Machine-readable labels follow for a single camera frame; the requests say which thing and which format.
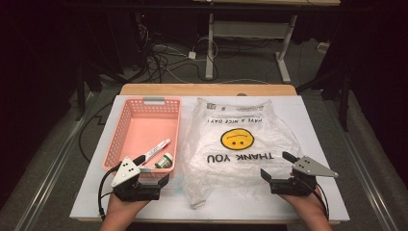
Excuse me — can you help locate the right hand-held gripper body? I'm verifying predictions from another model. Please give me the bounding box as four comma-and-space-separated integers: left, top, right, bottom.
269, 156, 340, 196

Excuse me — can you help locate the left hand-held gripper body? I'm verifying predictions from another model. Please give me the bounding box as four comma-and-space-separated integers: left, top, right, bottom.
111, 156, 162, 202

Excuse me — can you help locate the small white bottle green label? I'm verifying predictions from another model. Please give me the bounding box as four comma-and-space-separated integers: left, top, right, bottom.
154, 152, 174, 169

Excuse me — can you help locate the white marker pen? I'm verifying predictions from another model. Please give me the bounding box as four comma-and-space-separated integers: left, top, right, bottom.
140, 138, 172, 166

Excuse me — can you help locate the pink plastic basket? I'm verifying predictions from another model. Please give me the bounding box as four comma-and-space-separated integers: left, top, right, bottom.
101, 96, 183, 179

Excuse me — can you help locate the clear plastic bag yellow smiley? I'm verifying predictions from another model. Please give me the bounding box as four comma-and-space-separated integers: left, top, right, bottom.
179, 97, 303, 210

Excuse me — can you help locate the person's left hand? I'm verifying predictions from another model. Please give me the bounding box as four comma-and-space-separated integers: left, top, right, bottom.
104, 192, 151, 223

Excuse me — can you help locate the person's right hand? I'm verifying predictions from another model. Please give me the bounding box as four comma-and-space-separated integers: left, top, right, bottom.
278, 187, 328, 222

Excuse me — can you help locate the white board mat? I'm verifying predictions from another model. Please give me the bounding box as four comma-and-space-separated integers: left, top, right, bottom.
69, 94, 350, 222

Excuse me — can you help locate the black metal stand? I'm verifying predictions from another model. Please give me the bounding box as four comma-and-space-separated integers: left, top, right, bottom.
296, 64, 352, 133
75, 61, 129, 121

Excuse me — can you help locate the wooden table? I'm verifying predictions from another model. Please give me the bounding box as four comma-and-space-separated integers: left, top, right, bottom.
118, 84, 297, 97

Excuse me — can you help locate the left hand-held gripper black cable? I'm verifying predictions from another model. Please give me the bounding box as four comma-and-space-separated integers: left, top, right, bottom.
97, 165, 122, 222

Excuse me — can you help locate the hand-held gripper black cable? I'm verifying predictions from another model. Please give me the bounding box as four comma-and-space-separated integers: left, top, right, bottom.
97, 165, 122, 222
301, 177, 330, 220

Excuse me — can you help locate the right hand-held gripper black cable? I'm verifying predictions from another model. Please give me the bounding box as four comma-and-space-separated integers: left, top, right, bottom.
301, 177, 330, 220

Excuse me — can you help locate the black floor cable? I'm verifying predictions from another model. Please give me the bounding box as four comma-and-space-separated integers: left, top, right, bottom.
78, 102, 114, 163

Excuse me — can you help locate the metal floor rail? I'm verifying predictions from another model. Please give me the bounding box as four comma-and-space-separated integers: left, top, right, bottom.
13, 92, 100, 231
333, 128, 398, 231

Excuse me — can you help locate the tangle of floor cables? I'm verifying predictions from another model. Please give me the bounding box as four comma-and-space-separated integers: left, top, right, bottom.
138, 23, 219, 85

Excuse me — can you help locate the white metal desk frame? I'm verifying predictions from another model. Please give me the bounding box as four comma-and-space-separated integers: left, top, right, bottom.
205, 13, 297, 85

